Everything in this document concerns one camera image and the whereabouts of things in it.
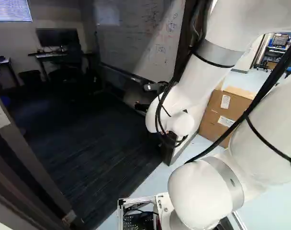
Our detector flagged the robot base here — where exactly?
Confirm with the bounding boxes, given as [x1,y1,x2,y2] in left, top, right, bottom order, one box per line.
[116,191,248,230]

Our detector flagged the black whiteboard eraser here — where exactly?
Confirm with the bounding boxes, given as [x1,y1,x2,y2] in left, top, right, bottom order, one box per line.
[142,81,169,93]

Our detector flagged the brown cardboard box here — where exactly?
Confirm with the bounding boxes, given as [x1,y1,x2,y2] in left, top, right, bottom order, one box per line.
[198,85,257,150]

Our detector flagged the whiteboard with metal tray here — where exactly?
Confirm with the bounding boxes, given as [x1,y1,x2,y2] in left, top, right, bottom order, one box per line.
[94,0,186,97]

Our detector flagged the black office chair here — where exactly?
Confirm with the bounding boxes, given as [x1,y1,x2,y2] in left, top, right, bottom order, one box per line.
[48,44,92,84]

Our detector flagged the dark desk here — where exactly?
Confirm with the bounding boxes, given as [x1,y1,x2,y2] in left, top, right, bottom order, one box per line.
[27,50,93,82]

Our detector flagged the black monitor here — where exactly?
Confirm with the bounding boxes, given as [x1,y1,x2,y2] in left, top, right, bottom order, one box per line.
[36,28,80,48]

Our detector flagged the window blind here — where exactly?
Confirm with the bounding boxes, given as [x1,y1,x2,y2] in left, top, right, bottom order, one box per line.
[0,0,33,23]

